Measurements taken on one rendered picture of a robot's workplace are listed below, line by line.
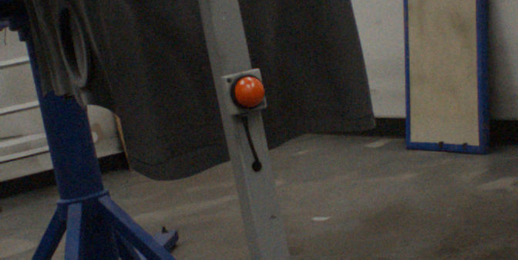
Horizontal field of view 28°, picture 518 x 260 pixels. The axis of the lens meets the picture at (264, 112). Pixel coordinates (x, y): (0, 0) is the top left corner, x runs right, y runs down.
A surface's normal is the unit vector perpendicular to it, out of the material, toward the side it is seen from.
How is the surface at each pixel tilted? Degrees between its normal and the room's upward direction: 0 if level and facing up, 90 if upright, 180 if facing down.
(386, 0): 90
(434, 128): 78
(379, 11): 90
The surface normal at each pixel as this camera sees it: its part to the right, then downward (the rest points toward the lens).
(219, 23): 0.39, 0.00
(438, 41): -0.92, 0.04
